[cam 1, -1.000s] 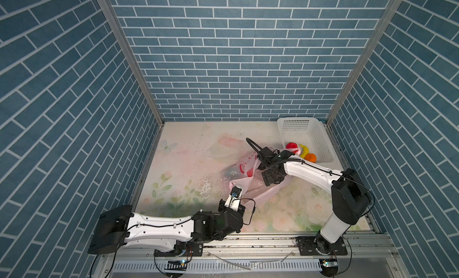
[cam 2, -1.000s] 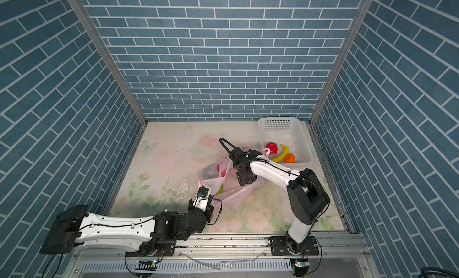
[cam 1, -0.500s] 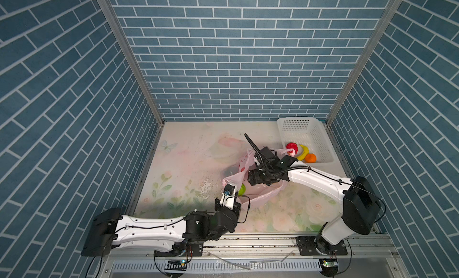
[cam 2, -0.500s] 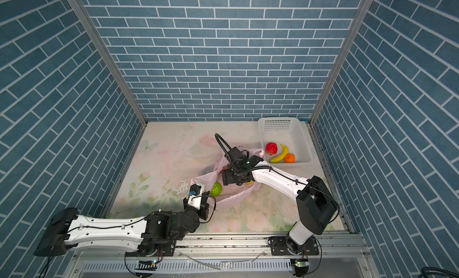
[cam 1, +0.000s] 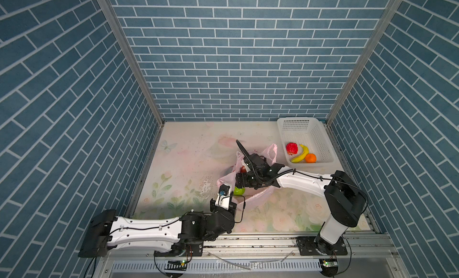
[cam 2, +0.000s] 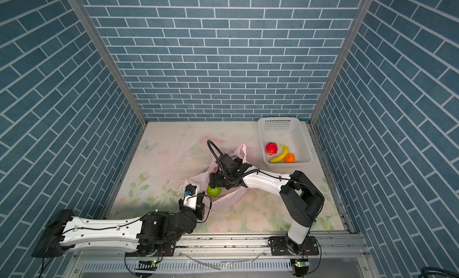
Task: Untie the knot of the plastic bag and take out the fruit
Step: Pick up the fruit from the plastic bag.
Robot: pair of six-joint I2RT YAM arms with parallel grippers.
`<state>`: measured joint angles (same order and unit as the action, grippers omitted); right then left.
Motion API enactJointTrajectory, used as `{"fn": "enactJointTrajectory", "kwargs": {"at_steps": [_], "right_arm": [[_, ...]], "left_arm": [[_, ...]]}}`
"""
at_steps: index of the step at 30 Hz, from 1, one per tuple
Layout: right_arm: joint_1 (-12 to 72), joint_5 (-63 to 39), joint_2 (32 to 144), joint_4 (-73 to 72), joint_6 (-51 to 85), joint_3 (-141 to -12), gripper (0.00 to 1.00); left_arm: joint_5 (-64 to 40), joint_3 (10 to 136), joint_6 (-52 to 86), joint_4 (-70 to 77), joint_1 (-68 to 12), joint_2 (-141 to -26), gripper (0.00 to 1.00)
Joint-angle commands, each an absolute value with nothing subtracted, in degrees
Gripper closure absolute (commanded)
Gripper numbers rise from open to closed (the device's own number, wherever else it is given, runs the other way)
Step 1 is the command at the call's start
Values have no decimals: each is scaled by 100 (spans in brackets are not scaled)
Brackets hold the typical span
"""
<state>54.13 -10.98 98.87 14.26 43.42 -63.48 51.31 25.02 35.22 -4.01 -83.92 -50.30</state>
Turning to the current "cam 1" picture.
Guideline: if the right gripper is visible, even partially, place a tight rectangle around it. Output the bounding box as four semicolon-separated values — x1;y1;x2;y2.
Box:
231;172;262;188

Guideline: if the pink plastic bag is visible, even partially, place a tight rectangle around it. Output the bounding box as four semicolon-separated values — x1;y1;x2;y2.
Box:
217;144;277;210

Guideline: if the red apple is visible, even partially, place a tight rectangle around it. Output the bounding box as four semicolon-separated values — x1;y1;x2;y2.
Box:
285;142;299;156

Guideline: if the yellow banana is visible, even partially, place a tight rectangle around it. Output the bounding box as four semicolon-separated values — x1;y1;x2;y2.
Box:
290;144;309;163

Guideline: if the orange tangerine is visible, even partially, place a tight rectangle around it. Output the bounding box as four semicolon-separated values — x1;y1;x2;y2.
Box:
304;153;317;163

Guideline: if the white perforated plastic basket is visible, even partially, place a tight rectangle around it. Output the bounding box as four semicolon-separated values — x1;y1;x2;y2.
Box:
277;117;338;168

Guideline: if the light green bumpy fruit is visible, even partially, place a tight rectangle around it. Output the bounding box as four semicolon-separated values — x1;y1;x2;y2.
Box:
233;187;245;196

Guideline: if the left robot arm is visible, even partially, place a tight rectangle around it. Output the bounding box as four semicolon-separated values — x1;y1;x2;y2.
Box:
78;197;237;258

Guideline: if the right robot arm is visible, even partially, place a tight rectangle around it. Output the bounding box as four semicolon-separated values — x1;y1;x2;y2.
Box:
235;154;368;255

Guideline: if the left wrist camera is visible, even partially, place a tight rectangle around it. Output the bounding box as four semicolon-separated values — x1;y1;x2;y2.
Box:
215;184;233;210

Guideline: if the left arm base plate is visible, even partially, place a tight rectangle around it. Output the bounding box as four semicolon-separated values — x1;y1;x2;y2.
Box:
154;242;203;258

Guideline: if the aluminium front rail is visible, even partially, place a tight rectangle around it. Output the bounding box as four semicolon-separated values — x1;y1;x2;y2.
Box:
103;234;399;261

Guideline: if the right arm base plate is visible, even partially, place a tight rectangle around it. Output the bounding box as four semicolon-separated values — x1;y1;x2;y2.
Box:
296;235;348;256

